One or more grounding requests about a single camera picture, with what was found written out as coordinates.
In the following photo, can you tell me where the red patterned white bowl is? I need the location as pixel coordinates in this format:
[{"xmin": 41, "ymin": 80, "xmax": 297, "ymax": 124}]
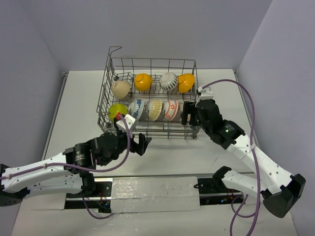
[{"xmin": 164, "ymin": 100, "xmax": 179, "ymax": 121}]

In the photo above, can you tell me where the large orange plastic bowl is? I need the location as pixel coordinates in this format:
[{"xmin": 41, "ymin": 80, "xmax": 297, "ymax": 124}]
[{"xmin": 178, "ymin": 73, "xmax": 195, "ymax": 93}]

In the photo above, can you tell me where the white striped ceramic bowl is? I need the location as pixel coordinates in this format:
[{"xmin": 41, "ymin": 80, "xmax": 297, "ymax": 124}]
[{"xmin": 159, "ymin": 72, "xmax": 178, "ymax": 91}]

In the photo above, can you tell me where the lime green plastic bowl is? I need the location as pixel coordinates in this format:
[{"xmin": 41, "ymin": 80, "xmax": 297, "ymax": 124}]
[{"xmin": 108, "ymin": 103, "xmax": 128, "ymax": 123}]

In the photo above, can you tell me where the pale yellow flower bowl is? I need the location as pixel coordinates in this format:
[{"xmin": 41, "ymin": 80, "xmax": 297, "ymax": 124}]
[{"xmin": 146, "ymin": 99, "xmax": 163, "ymax": 121}]

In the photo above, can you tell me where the blue floral ceramic bowl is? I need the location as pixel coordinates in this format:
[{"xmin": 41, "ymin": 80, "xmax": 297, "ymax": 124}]
[{"xmin": 128, "ymin": 99, "xmax": 145, "ymax": 119}]

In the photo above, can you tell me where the small orange plastic bowl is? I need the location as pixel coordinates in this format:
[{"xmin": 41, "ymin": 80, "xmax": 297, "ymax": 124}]
[{"xmin": 134, "ymin": 73, "xmax": 153, "ymax": 91}]

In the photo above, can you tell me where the tan ceramic bowl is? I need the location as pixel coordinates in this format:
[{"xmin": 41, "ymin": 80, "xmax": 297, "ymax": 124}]
[{"xmin": 111, "ymin": 81, "xmax": 131, "ymax": 99}]

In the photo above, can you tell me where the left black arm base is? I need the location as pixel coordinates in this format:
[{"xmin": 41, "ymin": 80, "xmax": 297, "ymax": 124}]
[{"xmin": 64, "ymin": 178, "xmax": 113, "ymax": 214}]

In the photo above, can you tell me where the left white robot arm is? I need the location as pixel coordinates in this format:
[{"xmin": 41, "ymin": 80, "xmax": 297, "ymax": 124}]
[{"xmin": 0, "ymin": 130, "xmax": 152, "ymax": 207}]

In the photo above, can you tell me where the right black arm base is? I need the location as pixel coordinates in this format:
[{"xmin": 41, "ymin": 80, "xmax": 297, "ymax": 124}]
[{"xmin": 193, "ymin": 174, "xmax": 244, "ymax": 206}]

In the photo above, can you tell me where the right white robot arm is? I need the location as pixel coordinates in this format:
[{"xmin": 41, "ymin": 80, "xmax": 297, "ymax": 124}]
[{"xmin": 181, "ymin": 99, "xmax": 306, "ymax": 218}]

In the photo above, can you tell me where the clear plastic tape sheet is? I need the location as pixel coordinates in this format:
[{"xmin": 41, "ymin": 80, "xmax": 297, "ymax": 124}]
[{"xmin": 110, "ymin": 177, "xmax": 200, "ymax": 213}]

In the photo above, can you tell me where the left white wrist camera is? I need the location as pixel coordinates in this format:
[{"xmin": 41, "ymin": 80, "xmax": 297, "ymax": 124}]
[{"xmin": 115, "ymin": 114, "xmax": 138, "ymax": 132}]

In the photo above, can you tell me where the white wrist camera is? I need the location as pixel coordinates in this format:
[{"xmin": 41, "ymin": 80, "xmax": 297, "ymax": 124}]
[
  {"xmin": 196, "ymin": 86, "xmax": 214, "ymax": 104},
  {"xmin": 115, "ymin": 114, "xmax": 138, "ymax": 132}
]

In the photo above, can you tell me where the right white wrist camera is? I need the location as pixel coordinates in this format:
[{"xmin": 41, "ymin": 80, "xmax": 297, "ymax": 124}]
[{"xmin": 196, "ymin": 86, "xmax": 214, "ymax": 104}]

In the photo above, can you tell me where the grey wire dish rack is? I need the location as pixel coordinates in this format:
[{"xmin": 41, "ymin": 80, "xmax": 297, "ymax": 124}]
[{"xmin": 96, "ymin": 46, "xmax": 199, "ymax": 139}]

